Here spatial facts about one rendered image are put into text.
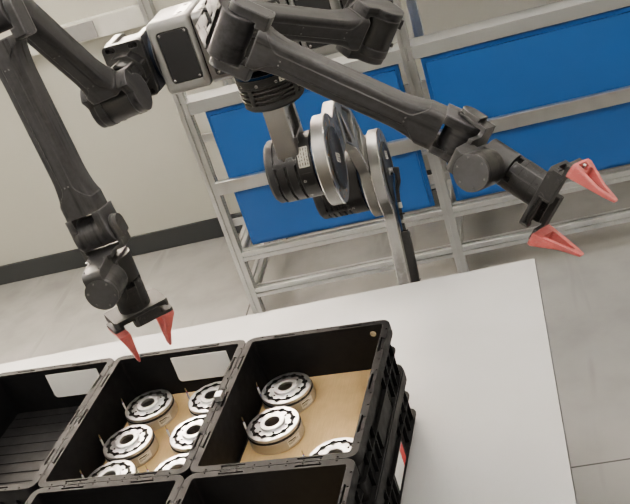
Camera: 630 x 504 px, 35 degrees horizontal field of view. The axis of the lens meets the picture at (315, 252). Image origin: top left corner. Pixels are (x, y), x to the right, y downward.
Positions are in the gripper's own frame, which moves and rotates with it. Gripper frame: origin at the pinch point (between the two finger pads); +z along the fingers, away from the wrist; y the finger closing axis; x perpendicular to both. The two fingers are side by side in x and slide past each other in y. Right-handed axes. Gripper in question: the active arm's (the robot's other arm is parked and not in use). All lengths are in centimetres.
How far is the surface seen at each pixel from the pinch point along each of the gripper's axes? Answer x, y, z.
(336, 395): -8.6, 27.3, 23.6
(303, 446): -16.6, 14.7, 23.8
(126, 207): 294, 79, 79
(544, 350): -16, 72, 36
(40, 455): 28.4, -23.6, 24.1
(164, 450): 6.0, -4.3, 23.8
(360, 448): -37.7, 16.3, 14.3
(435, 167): 128, 149, 57
